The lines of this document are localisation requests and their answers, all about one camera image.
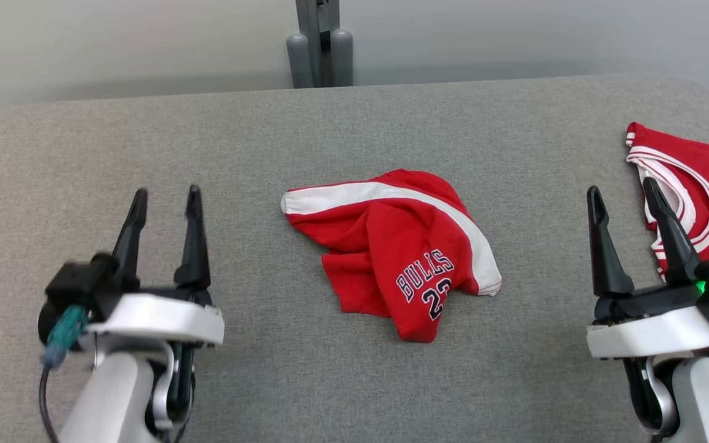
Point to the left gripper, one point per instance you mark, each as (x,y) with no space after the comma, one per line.
(164,317)

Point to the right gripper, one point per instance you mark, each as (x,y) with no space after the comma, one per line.
(650,332)

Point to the red Bulls shorts white stripe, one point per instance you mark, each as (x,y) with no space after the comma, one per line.
(404,246)

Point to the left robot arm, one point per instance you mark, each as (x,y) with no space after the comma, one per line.
(108,406)

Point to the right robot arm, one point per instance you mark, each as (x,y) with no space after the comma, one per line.
(696,400)

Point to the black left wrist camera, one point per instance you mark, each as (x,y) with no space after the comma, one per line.
(77,286)

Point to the grey metal partition post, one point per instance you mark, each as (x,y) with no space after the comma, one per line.
(308,49)

